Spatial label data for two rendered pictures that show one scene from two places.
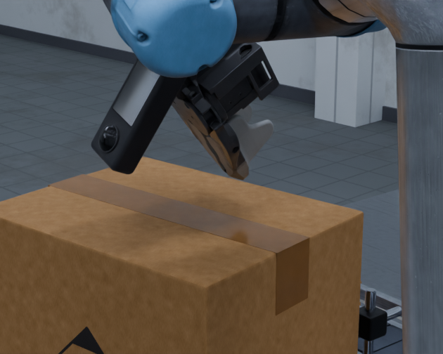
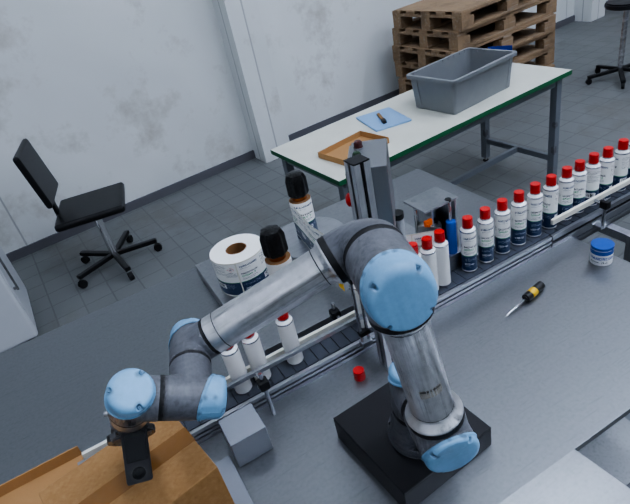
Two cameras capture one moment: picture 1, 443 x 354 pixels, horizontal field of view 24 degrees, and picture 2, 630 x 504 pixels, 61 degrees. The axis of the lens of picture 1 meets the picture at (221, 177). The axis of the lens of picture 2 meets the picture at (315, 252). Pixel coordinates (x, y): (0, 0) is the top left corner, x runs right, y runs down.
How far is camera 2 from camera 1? 86 cm
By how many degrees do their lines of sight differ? 66
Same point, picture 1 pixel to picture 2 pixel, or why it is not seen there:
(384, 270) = (54, 436)
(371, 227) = (4, 433)
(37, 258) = not seen: outside the picture
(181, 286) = (207, 477)
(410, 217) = (417, 360)
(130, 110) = (140, 454)
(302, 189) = not seen: outside the picture
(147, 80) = (138, 438)
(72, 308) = not seen: outside the picture
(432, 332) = (429, 372)
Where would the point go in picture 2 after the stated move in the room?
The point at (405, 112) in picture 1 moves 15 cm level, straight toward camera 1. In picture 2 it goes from (411, 345) to (505, 356)
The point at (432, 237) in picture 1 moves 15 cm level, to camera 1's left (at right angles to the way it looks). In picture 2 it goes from (425, 359) to (424, 432)
